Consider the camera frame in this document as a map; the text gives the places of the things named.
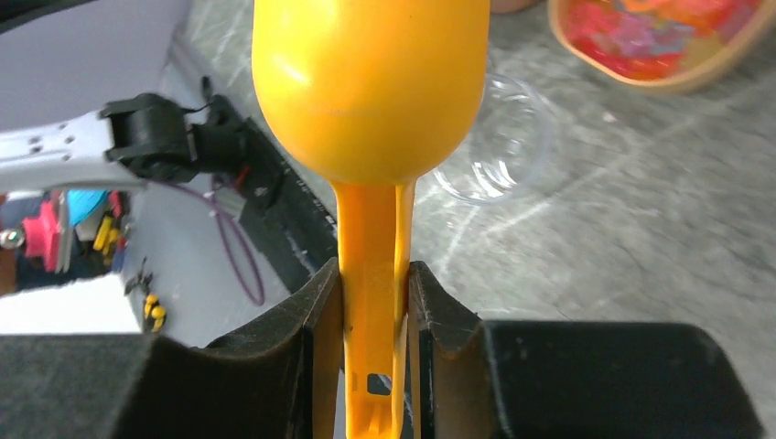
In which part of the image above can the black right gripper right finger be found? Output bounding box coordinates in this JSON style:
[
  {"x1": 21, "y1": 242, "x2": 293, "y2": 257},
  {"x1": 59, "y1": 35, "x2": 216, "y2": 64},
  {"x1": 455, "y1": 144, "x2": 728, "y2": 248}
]
[{"x1": 408, "y1": 262, "x2": 765, "y2": 438}]

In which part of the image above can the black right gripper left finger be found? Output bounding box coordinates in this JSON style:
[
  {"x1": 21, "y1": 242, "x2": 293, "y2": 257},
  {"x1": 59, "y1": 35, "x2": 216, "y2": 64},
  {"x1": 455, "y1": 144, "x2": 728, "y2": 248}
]
[{"x1": 1, "y1": 260, "x2": 343, "y2": 438}]

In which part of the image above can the clear plastic jar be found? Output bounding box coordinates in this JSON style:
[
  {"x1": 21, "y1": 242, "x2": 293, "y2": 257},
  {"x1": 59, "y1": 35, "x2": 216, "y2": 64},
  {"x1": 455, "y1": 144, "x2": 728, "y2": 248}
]
[{"x1": 432, "y1": 73, "x2": 557, "y2": 206}]

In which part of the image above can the yellow plastic scoop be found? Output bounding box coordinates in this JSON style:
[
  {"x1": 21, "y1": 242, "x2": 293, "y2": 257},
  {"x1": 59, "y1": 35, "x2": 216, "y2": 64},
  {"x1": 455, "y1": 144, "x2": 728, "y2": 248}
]
[{"x1": 252, "y1": 0, "x2": 490, "y2": 438}]

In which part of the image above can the yellow oval gummy tray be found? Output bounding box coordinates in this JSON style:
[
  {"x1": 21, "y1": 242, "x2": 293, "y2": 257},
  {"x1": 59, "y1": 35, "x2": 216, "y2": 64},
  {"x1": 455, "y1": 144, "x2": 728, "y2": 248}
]
[{"x1": 547, "y1": 0, "x2": 775, "y2": 94}]

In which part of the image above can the pink oval lollipop tray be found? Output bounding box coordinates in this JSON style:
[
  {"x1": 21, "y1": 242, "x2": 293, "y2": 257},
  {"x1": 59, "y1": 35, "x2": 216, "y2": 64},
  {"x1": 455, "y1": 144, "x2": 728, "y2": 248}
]
[{"x1": 490, "y1": 0, "x2": 538, "y2": 15}]

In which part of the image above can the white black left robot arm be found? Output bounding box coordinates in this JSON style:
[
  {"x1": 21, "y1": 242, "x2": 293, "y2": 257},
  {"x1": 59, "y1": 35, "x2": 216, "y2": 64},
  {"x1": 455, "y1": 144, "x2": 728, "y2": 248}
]
[{"x1": 1, "y1": 93, "x2": 249, "y2": 192}]

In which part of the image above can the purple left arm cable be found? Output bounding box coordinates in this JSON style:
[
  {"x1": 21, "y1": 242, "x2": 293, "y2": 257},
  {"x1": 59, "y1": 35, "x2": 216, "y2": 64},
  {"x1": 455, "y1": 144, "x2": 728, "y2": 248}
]
[{"x1": 157, "y1": 176, "x2": 266, "y2": 308}]

